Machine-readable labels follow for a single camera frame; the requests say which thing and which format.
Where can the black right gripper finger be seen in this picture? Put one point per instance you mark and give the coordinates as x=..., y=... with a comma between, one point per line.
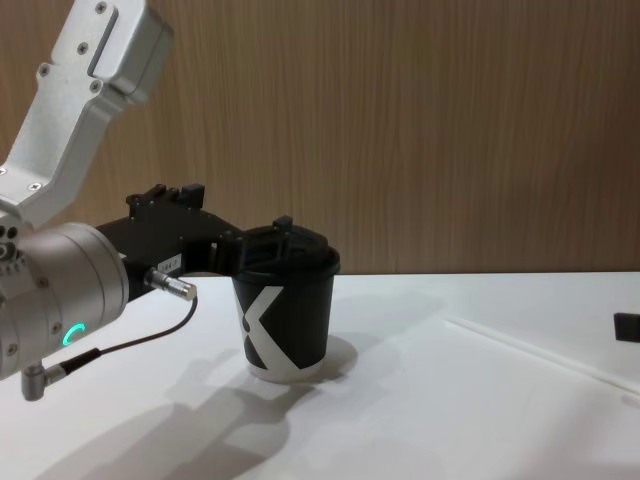
x=628, y=327

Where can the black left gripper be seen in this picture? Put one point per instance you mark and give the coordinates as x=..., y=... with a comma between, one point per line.
x=165, y=235

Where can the black paper cup with lid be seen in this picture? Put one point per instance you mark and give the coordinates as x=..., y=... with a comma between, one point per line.
x=300, y=320

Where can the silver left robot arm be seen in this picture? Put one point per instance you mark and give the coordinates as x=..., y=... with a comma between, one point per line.
x=75, y=280

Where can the white table cloth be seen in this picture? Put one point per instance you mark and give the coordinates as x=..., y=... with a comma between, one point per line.
x=450, y=400

